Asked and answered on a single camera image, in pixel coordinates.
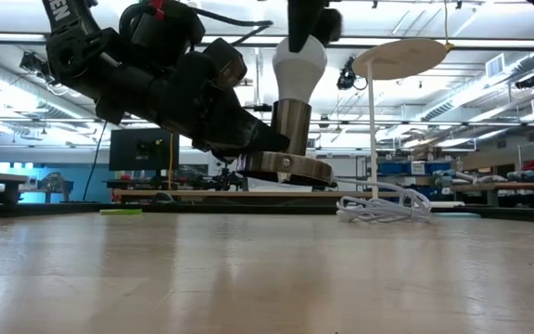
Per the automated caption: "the white lightbulb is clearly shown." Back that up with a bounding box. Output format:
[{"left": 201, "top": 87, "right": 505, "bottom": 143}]
[{"left": 272, "top": 34, "right": 329, "bottom": 104}]

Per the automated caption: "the green sticky note pad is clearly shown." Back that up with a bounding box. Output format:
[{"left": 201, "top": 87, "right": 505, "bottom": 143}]
[{"left": 99, "top": 208, "right": 144, "bottom": 216}]

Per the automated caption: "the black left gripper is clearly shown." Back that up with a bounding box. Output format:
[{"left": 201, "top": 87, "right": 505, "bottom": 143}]
[{"left": 95, "top": 37, "right": 291, "bottom": 161}]

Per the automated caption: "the white ceiling air vent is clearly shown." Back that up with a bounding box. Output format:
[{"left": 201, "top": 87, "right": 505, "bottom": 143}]
[{"left": 485, "top": 52, "right": 508, "bottom": 80}]

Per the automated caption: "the black ceiling camera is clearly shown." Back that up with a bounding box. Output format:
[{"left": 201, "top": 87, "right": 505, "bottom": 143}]
[{"left": 336, "top": 55, "right": 369, "bottom": 92}]

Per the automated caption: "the brass lamp socket base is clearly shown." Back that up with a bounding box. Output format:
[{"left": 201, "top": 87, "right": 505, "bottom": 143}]
[{"left": 236, "top": 97, "right": 335, "bottom": 188}]

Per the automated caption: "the red cable tie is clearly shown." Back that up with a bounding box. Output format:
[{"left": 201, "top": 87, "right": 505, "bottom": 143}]
[{"left": 149, "top": 0, "right": 167, "bottom": 21}]

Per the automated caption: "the black benchtop device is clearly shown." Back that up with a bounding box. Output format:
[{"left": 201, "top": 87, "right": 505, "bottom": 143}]
[{"left": 209, "top": 164, "right": 248, "bottom": 192}]

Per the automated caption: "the blue storage bin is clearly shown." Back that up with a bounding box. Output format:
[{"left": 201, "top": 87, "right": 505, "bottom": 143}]
[
  {"left": 426, "top": 161, "right": 453, "bottom": 175},
  {"left": 376, "top": 161, "right": 410, "bottom": 176}
]

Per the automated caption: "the white round-top stand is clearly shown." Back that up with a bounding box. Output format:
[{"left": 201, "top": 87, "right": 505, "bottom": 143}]
[{"left": 351, "top": 37, "right": 466, "bottom": 209}]

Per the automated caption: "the blue sticky note pad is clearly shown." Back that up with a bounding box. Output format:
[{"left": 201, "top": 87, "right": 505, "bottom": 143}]
[{"left": 431, "top": 212, "right": 482, "bottom": 219}]

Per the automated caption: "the grey machine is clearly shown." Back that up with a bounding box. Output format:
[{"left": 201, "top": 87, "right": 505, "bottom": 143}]
[{"left": 39, "top": 171, "right": 74, "bottom": 203}]

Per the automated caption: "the yellow hanging cable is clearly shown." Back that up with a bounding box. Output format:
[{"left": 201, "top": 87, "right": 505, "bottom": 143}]
[{"left": 168, "top": 133, "right": 175, "bottom": 191}]

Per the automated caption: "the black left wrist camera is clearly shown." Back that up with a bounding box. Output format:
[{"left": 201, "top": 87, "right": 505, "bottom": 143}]
[{"left": 118, "top": 0, "right": 207, "bottom": 71}]

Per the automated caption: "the black computer monitor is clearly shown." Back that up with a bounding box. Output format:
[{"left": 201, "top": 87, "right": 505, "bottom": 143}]
[{"left": 108, "top": 127, "right": 181, "bottom": 173}]

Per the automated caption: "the black camera cable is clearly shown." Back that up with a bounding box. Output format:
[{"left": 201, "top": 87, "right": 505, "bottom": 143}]
[{"left": 191, "top": 6, "right": 274, "bottom": 47}]

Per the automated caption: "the grey blue cylindrical part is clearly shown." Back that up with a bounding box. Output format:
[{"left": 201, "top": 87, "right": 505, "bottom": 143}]
[
  {"left": 506, "top": 169, "right": 534, "bottom": 184},
  {"left": 432, "top": 168, "right": 509, "bottom": 186}
]

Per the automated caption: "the white power cord with switch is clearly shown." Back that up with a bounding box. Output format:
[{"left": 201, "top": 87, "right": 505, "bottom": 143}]
[{"left": 333, "top": 177, "right": 434, "bottom": 225}]

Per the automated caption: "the black hanging cable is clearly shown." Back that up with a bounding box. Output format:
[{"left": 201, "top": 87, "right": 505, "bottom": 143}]
[{"left": 83, "top": 120, "right": 109, "bottom": 202}]

